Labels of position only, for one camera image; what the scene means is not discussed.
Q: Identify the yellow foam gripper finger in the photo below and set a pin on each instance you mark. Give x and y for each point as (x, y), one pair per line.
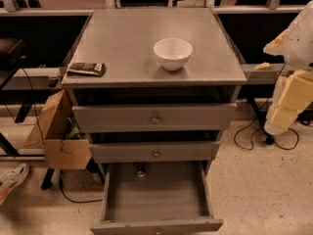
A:
(276, 46)
(292, 95)

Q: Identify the redbull can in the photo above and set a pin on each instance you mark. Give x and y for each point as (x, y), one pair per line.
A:
(141, 170)

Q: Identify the grey top drawer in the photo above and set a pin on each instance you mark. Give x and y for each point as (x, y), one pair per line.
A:
(131, 118)

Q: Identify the grey drawer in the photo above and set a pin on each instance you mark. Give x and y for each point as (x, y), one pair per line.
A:
(154, 151)
(131, 118)
(172, 198)

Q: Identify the grey middle drawer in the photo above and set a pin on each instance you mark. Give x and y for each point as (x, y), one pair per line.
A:
(154, 151)

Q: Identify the grey drawer cabinet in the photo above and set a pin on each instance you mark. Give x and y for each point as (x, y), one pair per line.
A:
(124, 40)

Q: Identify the grey bottom drawer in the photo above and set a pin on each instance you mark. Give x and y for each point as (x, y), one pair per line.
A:
(172, 198)

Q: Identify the yellow foam scrap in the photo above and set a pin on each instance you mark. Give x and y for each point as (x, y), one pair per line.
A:
(262, 66)

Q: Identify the white ceramic bowl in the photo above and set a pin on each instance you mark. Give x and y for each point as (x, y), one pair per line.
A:
(173, 53)

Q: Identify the dark snack bar packet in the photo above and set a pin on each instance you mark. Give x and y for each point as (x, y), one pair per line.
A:
(94, 69)

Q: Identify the brown cardboard box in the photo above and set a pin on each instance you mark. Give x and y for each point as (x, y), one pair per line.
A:
(56, 132)

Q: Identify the white sneaker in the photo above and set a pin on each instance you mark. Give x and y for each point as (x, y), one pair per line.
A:
(11, 180)

